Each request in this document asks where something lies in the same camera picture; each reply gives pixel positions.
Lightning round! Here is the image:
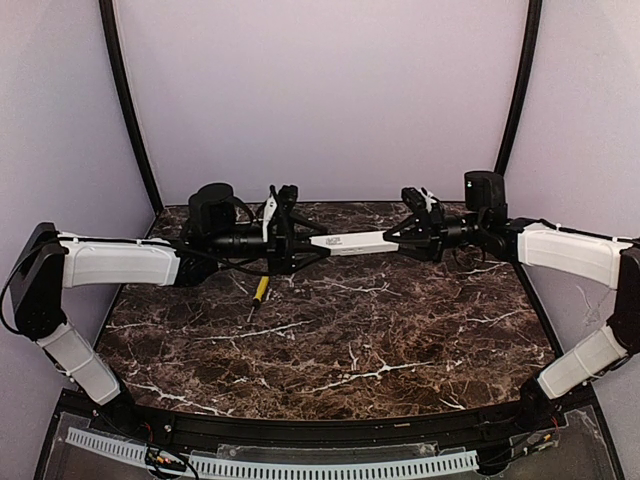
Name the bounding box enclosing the yellow handled screwdriver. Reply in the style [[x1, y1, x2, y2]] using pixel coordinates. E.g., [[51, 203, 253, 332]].
[[247, 276, 270, 322]]

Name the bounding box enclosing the white remote control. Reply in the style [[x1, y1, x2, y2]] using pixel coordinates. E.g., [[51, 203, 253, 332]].
[[309, 231, 399, 257]]

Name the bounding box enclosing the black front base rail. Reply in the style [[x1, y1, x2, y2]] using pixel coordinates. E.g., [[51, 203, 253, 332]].
[[84, 399, 566, 451]]

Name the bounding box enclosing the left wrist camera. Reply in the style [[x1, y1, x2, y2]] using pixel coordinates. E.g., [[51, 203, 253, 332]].
[[262, 185, 298, 242]]

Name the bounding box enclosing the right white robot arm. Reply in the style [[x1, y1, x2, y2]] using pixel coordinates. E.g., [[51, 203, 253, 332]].
[[383, 171, 639, 431]]

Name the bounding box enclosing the left black frame post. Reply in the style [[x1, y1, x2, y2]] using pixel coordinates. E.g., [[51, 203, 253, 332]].
[[98, 0, 164, 215]]

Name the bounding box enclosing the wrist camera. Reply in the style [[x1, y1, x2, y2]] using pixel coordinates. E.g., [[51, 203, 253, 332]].
[[401, 187, 441, 213], [262, 185, 298, 242]]

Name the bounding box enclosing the black frame post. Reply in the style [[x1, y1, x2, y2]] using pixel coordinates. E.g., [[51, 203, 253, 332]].
[[494, 0, 543, 176], [98, 0, 164, 215]]

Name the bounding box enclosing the right black frame post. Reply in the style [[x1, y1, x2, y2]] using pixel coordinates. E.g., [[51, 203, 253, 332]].
[[494, 0, 543, 176]]

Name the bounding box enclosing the white slotted cable duct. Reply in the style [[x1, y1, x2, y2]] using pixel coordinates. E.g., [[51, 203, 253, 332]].
[[65, 427, 479, 479]]

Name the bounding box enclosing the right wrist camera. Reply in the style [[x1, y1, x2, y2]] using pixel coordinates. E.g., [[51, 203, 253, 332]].
[[401, 187, 441, 213]]

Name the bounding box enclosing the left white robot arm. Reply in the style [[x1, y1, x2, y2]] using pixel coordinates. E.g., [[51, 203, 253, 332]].
[[2, 183, 330, 407]]

